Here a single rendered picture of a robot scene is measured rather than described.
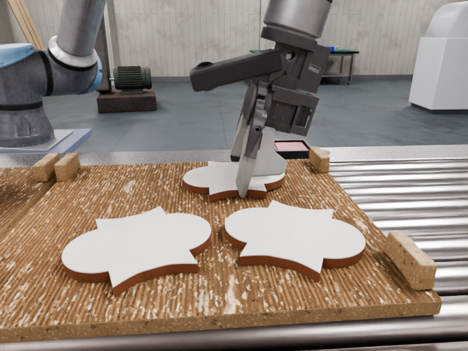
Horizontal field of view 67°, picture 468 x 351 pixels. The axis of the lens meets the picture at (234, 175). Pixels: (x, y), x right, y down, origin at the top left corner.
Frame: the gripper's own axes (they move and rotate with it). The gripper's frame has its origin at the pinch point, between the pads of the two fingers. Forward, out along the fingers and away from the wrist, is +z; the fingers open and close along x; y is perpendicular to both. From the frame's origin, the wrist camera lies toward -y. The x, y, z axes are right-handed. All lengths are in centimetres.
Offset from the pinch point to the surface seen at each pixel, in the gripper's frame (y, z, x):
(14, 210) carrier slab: -26.3, 8.0, -6.3
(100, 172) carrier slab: -19.4, 6.3, 5.9
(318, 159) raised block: 12.7, -4.3, 3.3
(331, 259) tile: 7.1, -1.8, -20.6
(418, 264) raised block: 12.7, -4.6, -23.7
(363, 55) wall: 387, -59, 845
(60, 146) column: -37, 18, 42
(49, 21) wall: -325, 50, 797
